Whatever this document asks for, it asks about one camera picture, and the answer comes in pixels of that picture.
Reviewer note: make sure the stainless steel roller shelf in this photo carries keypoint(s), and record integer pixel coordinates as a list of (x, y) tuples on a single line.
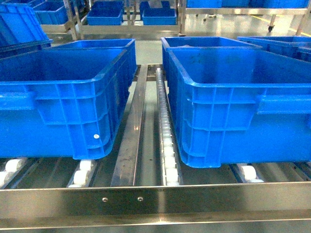
[(143, 187)]

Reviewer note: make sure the rear left blue bin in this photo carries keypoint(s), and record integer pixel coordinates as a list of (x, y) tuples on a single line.
[(127, 44)]

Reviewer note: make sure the front left blue bin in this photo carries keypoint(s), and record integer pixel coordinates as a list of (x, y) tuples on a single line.
[(62, 103)]

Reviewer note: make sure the rear right blue bin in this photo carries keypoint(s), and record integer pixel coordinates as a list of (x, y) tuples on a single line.
[(169, 43)]

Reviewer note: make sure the background blue bin right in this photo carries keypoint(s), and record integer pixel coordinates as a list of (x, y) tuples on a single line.
[(164, 15)]

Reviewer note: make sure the background blue bin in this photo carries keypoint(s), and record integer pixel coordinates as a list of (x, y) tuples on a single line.
[(164, 15), (106, 13)]

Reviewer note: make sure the background blue bin left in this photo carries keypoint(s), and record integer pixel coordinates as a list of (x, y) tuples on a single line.
[(106, 13)]

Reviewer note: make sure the background steel cart rack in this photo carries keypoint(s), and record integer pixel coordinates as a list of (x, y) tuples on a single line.
[(62, 16)]

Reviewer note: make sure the far right front blue bin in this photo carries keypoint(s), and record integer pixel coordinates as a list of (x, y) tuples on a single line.
[(304, 53)]

